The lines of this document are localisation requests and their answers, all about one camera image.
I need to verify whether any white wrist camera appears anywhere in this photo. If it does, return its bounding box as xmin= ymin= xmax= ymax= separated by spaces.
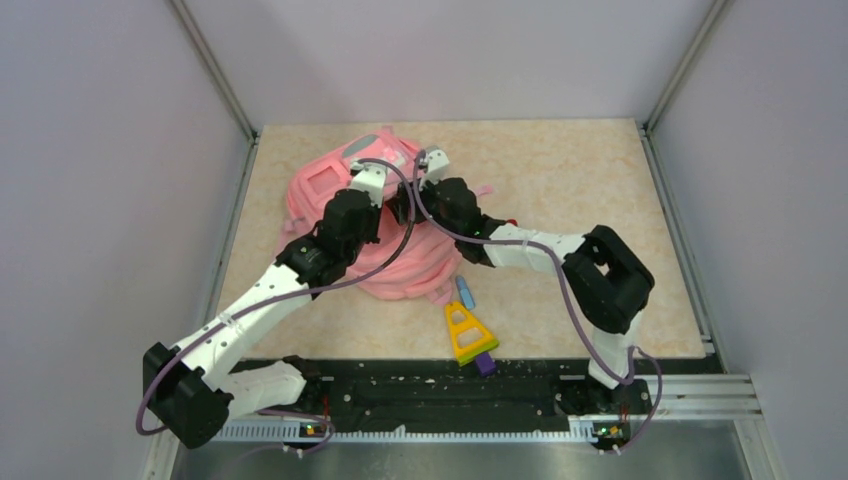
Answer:
xmin=349 ymin=159 xmax=388 ymax=207
xmin=416 ymin=145 xmax=450 ymax=189

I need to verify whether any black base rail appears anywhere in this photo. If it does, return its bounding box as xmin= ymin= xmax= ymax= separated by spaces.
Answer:
xmin=231 ymin=357 xmax=723 ymax=439

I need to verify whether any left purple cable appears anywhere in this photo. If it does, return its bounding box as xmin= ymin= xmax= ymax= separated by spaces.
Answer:
xmin=135 ymin=157 xmax=417 ymax=437

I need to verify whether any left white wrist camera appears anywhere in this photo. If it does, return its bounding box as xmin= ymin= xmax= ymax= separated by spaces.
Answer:
xmin=349 ymin=159 xmax=388 ymax=207

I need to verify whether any small blue stapler piece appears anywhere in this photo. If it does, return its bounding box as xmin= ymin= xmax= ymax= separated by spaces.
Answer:
xmin=455 ymin=275 xmax=476 ymax=310

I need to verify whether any yellow green purple block toy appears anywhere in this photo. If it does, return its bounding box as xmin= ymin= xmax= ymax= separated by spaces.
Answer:
xmin=444 ymin=301 xmax=500 ymax=377

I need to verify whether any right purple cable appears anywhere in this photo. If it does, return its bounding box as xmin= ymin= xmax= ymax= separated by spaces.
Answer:
xmin=411 ymin=149 xmax=664 ymax=455

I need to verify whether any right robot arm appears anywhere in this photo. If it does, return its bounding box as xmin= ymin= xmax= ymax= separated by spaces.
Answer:
xmin=387 ymin=178 xmax=655 ymax=412

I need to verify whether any purple cable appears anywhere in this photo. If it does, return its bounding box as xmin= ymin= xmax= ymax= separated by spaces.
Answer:
xmin=135 ymin=157 xmax=417 ymax=437
xmin=411 ymin=149 xmax=664 ymax=455

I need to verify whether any pink student backpack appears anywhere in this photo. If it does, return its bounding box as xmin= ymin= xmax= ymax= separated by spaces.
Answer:
xmin=276 ymin=126 xmax=461 ymax=305

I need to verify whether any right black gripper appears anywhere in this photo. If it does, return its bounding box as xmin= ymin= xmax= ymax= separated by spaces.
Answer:
xmin=387 ymin=169 xmax=462 ymax=240

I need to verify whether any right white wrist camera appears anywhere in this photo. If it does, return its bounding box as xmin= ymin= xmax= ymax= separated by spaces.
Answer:
xmin=416 ymin=145 xmax=450 ymax=189

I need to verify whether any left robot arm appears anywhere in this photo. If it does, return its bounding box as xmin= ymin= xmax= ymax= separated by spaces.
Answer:
xmin=140 ymin=187 xmax=383 ymax=449

